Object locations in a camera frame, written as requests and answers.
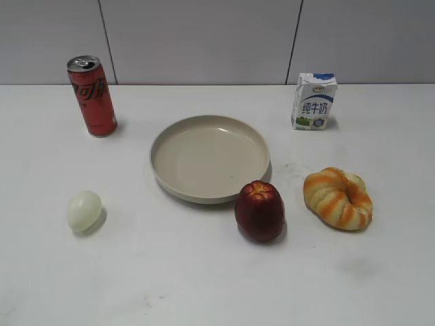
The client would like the white milk carton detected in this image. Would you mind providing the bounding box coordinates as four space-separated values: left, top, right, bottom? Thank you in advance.
290 73 338 130

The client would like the white egg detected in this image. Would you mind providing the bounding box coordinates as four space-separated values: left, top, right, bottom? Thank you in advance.
67 190 103 232

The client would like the beige round plate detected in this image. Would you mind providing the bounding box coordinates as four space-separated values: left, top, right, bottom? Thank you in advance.
149 115 272 204

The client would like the dark red apple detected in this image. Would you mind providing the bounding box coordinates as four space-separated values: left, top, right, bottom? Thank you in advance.
234 180 285 242

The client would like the orange striped croissant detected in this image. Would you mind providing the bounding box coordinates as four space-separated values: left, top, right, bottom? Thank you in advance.
303 167 373 232

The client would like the red cola can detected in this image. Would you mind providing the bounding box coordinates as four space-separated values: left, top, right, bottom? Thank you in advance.
67 55 118 137

